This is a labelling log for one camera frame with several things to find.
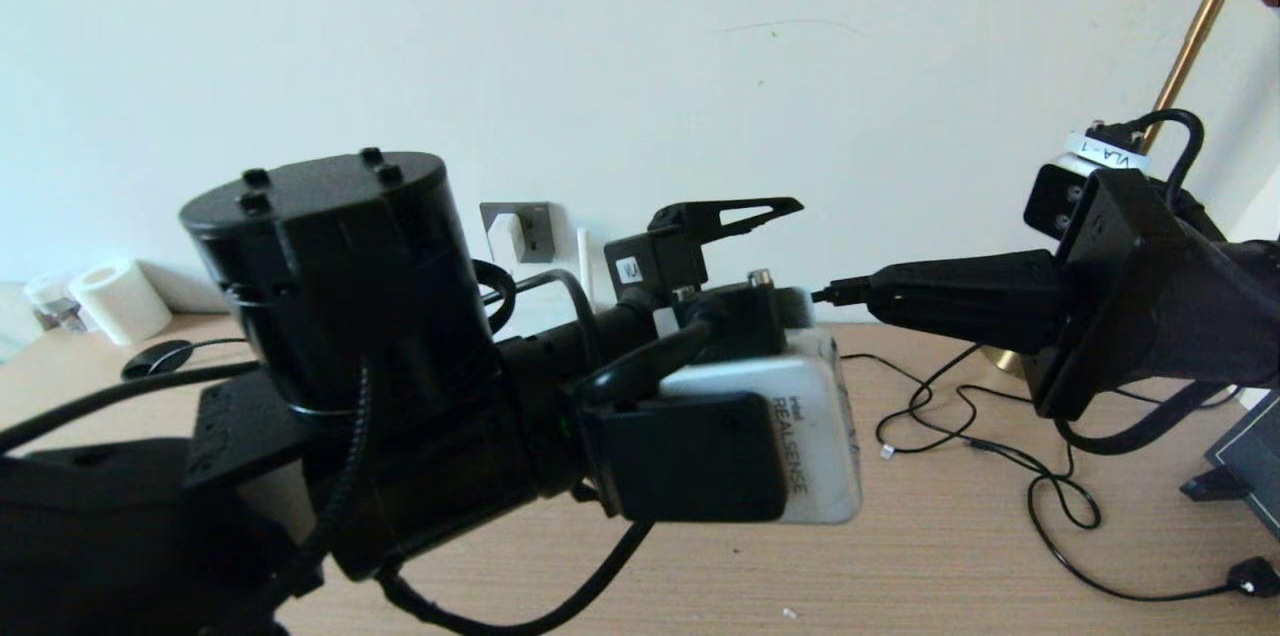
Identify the white paper roll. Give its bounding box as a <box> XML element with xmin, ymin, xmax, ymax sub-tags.
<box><xmin>68</xmin><ymin>259</ymin><xmax>173</xmax><ymax>347</ymax></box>

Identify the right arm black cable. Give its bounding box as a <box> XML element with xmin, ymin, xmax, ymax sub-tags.
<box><xmin>1055</xmin><ymin>109</ymin><xmax>1241</xmax><ymax>457</ymax></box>

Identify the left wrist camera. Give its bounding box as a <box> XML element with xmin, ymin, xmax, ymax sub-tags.
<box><xmin>580</xmin><ymin>326</ymin><xmax>863</xmax><ymax>527</ymax></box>

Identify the black USB cable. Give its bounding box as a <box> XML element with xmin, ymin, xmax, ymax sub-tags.
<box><xmin>812</xmin><ymin>281</ymin><xmax>1076</xmax><ymax>482</ymax></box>

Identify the white router with four antennas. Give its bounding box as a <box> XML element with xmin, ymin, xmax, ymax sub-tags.
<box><xmin>575</xmin><ymin>228</ymin><xmax>601</xmax><ymax>312</ymax></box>

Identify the black cable with connector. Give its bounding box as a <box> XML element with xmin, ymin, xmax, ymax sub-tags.
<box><xmin>905</xmin><ymin>344</ymin><xmax>1280</xmax><ymax>602</ymax></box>

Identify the thick black cable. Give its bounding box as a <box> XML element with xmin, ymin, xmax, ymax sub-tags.
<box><xmin>165</xmin><ymin>334</ymin><xmax>256</xmax><ymax>357</ymax></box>

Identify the brass desk lamp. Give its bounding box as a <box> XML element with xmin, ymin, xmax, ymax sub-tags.
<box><xmin>985</xmin><ymin>0</ymin><xmax>1280</xmax><ymax>379</ymax></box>

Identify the black oval desk grommet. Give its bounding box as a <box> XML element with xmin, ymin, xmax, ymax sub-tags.
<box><xmin>122</xmin><ymin>339</ymin><xmax>196</xmax><ymax>382</ymax></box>

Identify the white power adapter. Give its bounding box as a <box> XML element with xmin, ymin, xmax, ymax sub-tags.
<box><xmin>488</xmin><ymin>213</ymin><xmax>528</xmax><ymax>265</ymax></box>

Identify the grey wall socket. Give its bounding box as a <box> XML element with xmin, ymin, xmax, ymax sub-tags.
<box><xmin>480</xmin><ymin>202</ymin><xmax>553</xmax><ymax>264</ymax></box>

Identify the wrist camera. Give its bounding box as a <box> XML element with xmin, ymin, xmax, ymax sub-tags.
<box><xmin>580</xmin><ymin>326</ymin><xmax>863</xmax><ymax>527</ymax></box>
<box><xmin>1023</xmin><ymin>128</ymin><xmax>1151</xmax><ymax>242</ymax></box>

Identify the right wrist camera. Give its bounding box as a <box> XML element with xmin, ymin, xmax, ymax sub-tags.
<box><xmin>1023</xmin><ymin>128</ymin><xmax>1151</xmax><ymax>242</ymax></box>

